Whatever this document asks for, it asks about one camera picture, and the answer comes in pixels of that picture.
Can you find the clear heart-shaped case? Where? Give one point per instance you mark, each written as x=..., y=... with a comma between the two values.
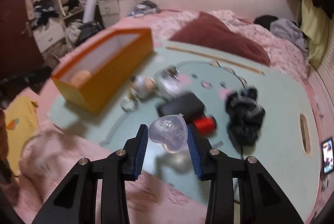
x=168, y=132

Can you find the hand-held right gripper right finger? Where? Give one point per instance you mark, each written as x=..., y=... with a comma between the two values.
x=195, y=156

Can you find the pink floral blanket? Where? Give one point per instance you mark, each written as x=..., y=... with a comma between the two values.
x=276, y=46

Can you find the white nightstand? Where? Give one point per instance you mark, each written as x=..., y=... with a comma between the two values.
x=112, y=9

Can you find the black rectangular box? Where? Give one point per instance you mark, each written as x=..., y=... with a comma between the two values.
x=180, y=105

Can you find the black clothing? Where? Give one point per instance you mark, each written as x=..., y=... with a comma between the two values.
x=264, y=21

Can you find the yellow carrot print cloth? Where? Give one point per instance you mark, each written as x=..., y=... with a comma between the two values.
x=22, y=119

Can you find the white paper roll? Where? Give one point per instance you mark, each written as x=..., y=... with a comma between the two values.
x=90, y=5

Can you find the blue and white clothes pile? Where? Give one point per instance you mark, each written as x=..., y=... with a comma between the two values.
x=144, y=9

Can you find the black bag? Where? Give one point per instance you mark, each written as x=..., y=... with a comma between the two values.
x=90, y=29

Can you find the yellow-green cloth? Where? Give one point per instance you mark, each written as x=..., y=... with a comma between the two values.
x=313, y=28

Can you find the grey clothing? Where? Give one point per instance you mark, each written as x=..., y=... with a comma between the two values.
x=287, y=31

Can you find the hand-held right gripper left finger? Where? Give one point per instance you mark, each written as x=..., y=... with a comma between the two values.
x=139, y=153

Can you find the mint cartoon lap desk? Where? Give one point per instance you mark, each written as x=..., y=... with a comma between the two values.
x=276, y=135

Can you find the bubble wrap ball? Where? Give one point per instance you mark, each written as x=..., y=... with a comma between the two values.
x=172, y=82

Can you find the small clear round container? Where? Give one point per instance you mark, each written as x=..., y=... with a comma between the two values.
x=130, y=104

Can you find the dark red door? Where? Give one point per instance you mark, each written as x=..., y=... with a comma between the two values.
x=15, y=31

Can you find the smartphone with lit screen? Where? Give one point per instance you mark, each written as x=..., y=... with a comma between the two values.
x=327, y=156

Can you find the brown bear plush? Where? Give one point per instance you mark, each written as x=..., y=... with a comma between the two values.
x=81, y=79

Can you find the red thread spool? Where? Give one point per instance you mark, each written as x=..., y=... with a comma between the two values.
x=206, y=125

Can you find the maroon pillow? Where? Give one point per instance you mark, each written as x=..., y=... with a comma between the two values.
x=221, y=36

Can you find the orange cardboard box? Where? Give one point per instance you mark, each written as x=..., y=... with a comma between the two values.
x=114, y=75

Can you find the black satin scrunchie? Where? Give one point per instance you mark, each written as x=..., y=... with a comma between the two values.
x=244, y=114

